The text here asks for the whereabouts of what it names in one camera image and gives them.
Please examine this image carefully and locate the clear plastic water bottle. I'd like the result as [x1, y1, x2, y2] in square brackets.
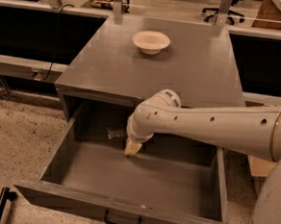
[107, 127, 127, 140]

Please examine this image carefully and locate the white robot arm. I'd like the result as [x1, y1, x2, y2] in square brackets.
[125, 89, 281, 224]

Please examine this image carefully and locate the open grey top drawer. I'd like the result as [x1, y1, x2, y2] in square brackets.
[15, 103, 228, 224]

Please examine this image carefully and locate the grey cabinet with counter top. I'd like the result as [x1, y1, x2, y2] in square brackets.
[56, 14, 243, 131]

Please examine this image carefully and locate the white ceramic bowl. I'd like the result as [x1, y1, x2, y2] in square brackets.
[132, 31, 170, 55]

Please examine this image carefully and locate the cardboard box with items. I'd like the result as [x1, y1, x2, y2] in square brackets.
[248, 156, 276, 195]

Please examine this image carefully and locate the black stand on floor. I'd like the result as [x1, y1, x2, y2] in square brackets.
[0, 187, 17, 222]

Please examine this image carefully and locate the black cable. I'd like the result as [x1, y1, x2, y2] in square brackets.
[40, 2, 76, 84]

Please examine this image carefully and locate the grey metal rail frame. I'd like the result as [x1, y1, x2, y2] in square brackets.
[0, 55, 67, 83]

